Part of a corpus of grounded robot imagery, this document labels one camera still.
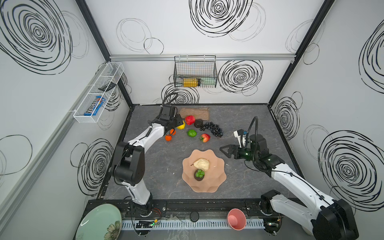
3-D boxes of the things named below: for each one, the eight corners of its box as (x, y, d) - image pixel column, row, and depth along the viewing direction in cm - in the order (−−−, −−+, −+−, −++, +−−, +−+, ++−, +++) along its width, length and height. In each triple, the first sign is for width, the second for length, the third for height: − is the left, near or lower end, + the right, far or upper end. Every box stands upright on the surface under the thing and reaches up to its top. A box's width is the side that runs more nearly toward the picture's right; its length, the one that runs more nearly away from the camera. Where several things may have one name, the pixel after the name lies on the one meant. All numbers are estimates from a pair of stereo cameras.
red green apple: (204, 145, 99) (204, 141, 96) (199, 140, 102) (199, 136, 98) (210, 140, 102) (210, 136, 98) (205, 135, 104) (205, 131, 101)
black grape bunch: (200, 130, 106) (200, 127, 103) (205, 122, 111) (205, 119, 108) (221, 138, 102) (221, 135, 99) (224, 130, 106) (225, 126, 103)
